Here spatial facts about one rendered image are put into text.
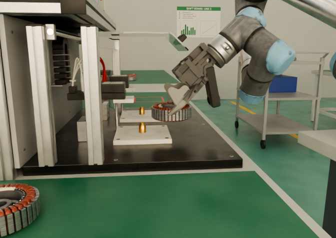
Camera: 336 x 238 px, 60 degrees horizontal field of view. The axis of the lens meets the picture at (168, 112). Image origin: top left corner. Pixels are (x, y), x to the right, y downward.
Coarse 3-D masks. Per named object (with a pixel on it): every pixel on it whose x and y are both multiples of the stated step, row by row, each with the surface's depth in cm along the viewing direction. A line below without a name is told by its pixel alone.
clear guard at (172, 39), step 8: (104, 32) 92; (112, 32) 92; (120, 32) 92; (128, 32) 92; (136, 32) 93; (144, 32) 93; (152, 32) 93; (160, 32) 93; (168, 32) 94; (168, 40) 116; (176, 40) 97; (176, 48) 116; (184, 48) 97
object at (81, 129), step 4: (84, 116) 82; (80, 120) 77; (84, 120) 77; (80, 124) 76; (84, 124) 76; (80, 128) 76; (84, 128) 76; (80, 132) 76; (84, 132) 76; (80, 136) 76; (84, 136) 76; (80, 140) 77; (84, 140) 77
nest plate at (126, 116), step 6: (126, 114) 104; (132, 114) 104; (138, 114) 104; (144, 114) 104; (150, 114) 104; (120, 120) 97; (126, 120) 97; (132, 120) 98; (138, 120) 98; (144, 120) 98; (150, 120) 98; (156, 120) 98
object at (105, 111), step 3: (102, 102) 104; (105, 102) 104; (108, 102) 106; (102, 105) 99; (105, 105) 100; (108, 105) 106; (102, 108) 100; (105, 108) 100; (108, 108) 106; (102, 111) 100; (105, 111) 100; (108, 111) 106; (102, 114) 100; (105, 114) 100; (108, 114) 105; (102, 117) 100; (105, 117) 100
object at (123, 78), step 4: (112, 76) 98; (116, 76) 99; (120, 76) 99; (124, 76) 99; (128, 76) 105; (112, 80) 99; (116, 80) 99; (120, 80) 99; (124, 80) 99; (128, 80) 104; (128, 84) 101; (128, 88) 100; (132, 88) 100
